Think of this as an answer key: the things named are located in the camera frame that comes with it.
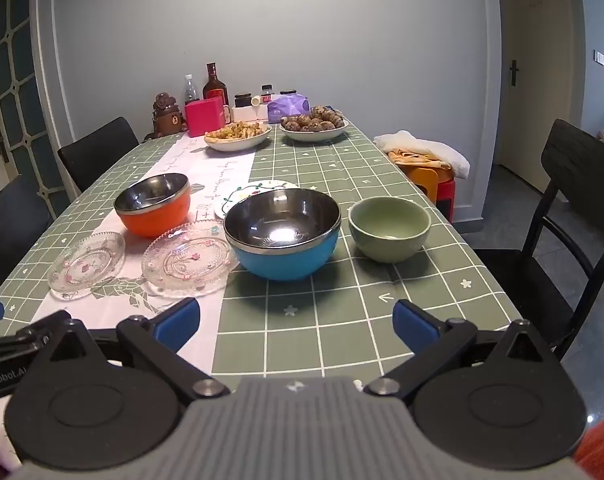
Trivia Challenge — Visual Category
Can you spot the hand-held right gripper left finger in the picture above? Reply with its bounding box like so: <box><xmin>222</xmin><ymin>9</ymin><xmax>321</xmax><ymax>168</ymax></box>
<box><xmin>42</xmin><ymin>297</ymin><xmax>230</xmax><ymax>403</ymax></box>

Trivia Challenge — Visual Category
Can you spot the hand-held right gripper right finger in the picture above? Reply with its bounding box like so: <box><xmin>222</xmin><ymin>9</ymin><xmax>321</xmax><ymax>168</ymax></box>
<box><xmin>364</xmin><ymin>299</ymin><xmax>558</xmax><ymax>403</ymax></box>

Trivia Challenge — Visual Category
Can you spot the clear glass flower plate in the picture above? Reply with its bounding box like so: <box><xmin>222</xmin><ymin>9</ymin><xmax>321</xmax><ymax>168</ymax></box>
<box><xmin>141</xmin><ymin>220</ymin><xmax>240</xmax><ymax>297</ymax></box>
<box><xmin>48</xmin><ymin>231</ymin><xmax>127</xmax><ymax>301</ymax></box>

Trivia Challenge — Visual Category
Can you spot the green ceramic bowl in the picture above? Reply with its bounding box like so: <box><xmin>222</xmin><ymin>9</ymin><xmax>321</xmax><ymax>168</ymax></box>
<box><xmin>348</xmin><ymin>196</ymin><xmax>432</xmax><ymax>264</ymax></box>

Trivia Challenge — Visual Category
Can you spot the orange steel-lined bowl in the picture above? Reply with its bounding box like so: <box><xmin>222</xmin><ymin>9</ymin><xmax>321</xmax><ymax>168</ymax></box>
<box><xmin>113</xmin><ymin>173</ymin><xmax>192</xmax><ymax>238</ymax></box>

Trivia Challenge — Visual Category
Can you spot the blue steel-lined bowl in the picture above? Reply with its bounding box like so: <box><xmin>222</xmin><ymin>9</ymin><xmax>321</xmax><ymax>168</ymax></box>
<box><xmin>223</xmin><ymin>188</ymin><xmax>342</xmax><ymax>281</ymax></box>

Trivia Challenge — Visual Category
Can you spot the white painted fruit plate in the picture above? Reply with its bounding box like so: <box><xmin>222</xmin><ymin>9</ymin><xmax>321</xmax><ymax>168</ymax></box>
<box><xmin>213</xmin><ymin>179</ymin><xmax>301</xmax><ymax>220</ymax></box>

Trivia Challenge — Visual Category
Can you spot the black chair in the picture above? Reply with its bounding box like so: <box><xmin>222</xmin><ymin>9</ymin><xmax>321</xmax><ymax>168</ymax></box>
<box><xmin>0</xmin><ymin>174</ymin><xmax>53</xmax><ymax>306</ymax></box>
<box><xmin>57</xmin><ymin>116</ymin><xmax>140</xmax><ymax>193</ymax></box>
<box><xmin>472</xmin><ymin>119</ymin><xmax>604</xmax><ymax>361</ymax></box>

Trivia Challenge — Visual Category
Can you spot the red plastic stool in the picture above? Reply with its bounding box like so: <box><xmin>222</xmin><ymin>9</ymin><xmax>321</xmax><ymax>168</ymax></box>
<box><xmin>434</xmin><ymin>177</ymin><xmax>457</xmax><ymax>223</ymax></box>

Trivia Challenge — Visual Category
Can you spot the orange plastic stool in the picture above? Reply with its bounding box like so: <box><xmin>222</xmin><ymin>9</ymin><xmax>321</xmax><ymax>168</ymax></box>
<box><xmin>404</xmin><ymin>165</ymin><xmax>455</xmax><ymax>197</ymax></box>

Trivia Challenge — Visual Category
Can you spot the white table runner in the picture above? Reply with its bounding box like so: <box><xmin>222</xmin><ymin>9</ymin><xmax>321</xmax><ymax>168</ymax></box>
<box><xmin>0</xmin><ymin>132</ymin><xmax>273</xmax><ymax>471</ymax></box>

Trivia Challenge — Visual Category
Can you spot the yellow cloth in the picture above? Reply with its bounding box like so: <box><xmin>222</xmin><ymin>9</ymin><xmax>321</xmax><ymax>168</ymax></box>
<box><xmin>387</xmin><ymin>150</ymin><xmax>450</xmax><ymax>167</ymax></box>

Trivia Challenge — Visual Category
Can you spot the white fluffy towel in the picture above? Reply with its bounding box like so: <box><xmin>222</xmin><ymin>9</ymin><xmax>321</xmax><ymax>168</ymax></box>
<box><xmin>373</xmin><ymin>130</ymin><xmax>471</xmax><ymax>180</ymax></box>

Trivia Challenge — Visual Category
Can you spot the white plate of fried food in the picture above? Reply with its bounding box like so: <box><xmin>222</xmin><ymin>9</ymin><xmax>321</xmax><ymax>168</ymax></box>
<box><xmin>203</xmin><ymin>122</ymin><xmax>273</xmax><ymax>153</ymax></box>

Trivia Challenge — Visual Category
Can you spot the pile of fried food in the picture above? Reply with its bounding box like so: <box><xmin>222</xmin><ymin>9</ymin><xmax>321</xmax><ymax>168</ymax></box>
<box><xmin>207</xmin><ymin>121</ymin><xmax>269</xmax><ymax>142</ymax></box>

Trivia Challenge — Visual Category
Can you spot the brown bear figurine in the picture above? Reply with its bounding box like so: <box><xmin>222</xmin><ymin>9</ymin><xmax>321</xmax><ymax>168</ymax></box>
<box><xmin>144</xmin><ymin>92</ymin><xmax>188</xmax><ymax>142</ymax></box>

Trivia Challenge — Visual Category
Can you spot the pink box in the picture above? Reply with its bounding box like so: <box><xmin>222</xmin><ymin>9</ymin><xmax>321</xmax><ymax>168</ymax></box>
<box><xmin>184</xmin><ymin>98</ymin><xmax>226</xmax><ymax>137</ymax></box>

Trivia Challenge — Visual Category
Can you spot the white box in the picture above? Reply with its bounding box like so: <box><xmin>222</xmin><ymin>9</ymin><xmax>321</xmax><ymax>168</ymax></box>
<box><xmin>232</xmin><ymin>105</ymin><xmax>269</xmax><ymax>122</ymax></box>

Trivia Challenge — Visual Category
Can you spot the bowl of taro roots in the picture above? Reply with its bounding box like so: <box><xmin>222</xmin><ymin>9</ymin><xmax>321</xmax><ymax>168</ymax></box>
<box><xmin>281</xmin><ymin>104</ymin><xmax>345</xmax><ymax>132</ymax></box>

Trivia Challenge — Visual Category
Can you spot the glass panel door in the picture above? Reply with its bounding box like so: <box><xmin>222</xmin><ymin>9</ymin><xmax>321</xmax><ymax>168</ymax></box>
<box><xmin>0</xmin><ymin>0</ymin><xmax>70</xmax><ymax>221</ymax></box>

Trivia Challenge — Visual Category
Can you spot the dark liquor bottle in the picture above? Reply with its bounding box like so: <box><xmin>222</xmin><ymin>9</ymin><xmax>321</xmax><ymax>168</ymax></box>
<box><xmin>202</xmin><ymin>62</ymin><xmax>230</xmax><ymax>106</ymax></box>

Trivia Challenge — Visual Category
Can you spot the purple tissue pack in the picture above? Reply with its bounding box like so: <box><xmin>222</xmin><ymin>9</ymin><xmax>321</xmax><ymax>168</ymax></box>
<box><xmin>267</xmin><ymin>94</ymin><xmax>311</xmax><ymax>123</ymax></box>

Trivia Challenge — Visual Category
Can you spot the cream door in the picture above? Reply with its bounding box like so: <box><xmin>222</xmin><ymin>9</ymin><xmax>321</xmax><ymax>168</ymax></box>
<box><xmin>497</xmin><ymin>0</ymin><xmax>583</xmax><ymax>196</ymax></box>

